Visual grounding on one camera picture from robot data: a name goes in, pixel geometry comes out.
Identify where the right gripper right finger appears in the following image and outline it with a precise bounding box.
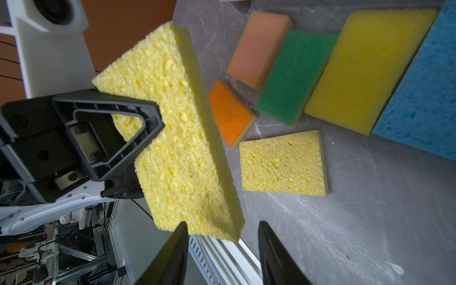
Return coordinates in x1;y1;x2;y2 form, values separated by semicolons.
258;221;311;285

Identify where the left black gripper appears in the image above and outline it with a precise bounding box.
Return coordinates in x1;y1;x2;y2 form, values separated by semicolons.
1;90;165;205

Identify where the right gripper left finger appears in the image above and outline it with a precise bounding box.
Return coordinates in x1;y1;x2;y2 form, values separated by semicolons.
135;222;189;285

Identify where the pale yellow sponge row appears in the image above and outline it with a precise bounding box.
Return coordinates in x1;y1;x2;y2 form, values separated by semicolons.
93;22;245;242

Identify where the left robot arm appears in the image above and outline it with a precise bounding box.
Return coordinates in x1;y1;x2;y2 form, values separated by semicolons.
1;89;165;236

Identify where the pale yellow sponge tilted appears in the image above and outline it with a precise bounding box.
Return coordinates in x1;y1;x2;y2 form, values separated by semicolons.
239;130;329;197

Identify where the orange sponge left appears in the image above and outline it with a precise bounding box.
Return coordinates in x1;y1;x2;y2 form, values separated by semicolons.
209;80;258;148

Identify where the pink sponge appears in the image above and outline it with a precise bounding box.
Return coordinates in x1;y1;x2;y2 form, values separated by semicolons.
226;11;294;91

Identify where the dark green sponge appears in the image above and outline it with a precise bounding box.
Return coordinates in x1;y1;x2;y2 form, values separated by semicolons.
255;30;339;128

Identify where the blue sponge upper row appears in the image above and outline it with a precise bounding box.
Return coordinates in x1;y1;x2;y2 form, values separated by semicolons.
373;1;456;160

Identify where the bright yellow sponge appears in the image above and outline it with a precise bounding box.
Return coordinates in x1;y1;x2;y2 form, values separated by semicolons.
304;8;438;135

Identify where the aluminium front rail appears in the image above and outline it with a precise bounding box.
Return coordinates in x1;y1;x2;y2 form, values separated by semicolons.
188;235;263;285

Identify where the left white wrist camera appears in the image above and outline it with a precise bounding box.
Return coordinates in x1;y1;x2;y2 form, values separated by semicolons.
1;1;96;99

